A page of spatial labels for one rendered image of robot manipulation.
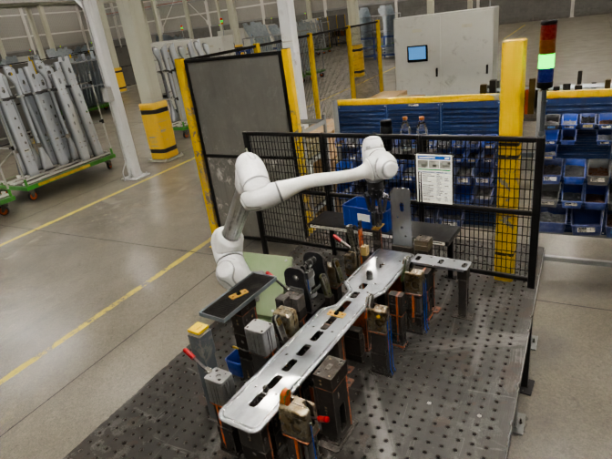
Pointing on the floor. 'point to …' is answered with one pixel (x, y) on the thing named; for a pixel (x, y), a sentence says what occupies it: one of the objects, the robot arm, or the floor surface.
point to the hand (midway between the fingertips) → (377, 219)
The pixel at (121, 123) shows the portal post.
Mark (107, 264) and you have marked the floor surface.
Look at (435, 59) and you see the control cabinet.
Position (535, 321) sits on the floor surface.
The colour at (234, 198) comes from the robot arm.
